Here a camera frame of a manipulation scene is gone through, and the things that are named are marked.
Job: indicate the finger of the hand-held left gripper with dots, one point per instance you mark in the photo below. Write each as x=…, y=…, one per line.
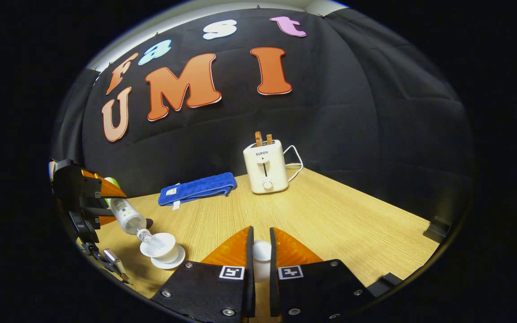
x=99, y=212
x=74, y=181

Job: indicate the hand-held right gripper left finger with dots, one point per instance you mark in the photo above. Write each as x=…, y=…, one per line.
x=250, y=287

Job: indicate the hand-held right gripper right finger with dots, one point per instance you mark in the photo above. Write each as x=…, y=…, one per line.
x=273, y=287

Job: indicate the clear water bottle green label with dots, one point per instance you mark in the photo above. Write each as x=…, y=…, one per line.
x=126, y=215

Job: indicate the dark round coaster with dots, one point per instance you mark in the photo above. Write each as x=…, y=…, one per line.
x=149, y=223

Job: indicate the white teacup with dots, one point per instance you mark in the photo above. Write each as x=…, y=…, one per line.
x=157, y=246

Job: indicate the white saucer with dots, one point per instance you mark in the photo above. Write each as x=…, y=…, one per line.
x=175, y=262

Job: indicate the blue folded towel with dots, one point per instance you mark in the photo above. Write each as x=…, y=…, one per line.
x=200, y=186

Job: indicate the white toaster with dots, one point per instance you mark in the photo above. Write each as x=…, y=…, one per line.
x=265, y=168

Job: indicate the black backdrop cloth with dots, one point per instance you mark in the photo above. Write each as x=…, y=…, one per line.
x=352, y=112

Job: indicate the black bracket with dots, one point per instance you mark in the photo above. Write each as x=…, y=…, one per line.
x=385, y=283
x=437, y=229

